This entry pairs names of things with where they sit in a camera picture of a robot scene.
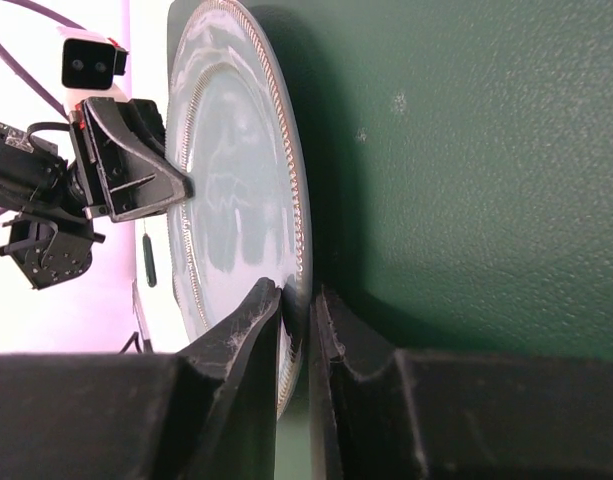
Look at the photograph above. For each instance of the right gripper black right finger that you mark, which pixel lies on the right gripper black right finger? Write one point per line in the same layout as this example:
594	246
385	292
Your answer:
382	412

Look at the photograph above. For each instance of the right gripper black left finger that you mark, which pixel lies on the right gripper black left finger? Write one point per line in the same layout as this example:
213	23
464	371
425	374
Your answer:
206	412

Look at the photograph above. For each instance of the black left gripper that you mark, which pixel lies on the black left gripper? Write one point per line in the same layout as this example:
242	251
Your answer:
120	172

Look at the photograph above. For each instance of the teal ceramic plate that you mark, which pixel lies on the teal ceramic plate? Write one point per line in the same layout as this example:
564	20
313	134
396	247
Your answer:
231	130

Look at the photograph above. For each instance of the gold fork with green handle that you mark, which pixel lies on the gold fork with green handle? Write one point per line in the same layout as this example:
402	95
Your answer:
148	256

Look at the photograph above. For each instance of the dark green placemat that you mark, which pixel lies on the dark green placemat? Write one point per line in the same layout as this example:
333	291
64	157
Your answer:
459	160

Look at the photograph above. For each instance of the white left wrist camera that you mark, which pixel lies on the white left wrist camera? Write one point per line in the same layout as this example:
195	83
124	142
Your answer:
89	64

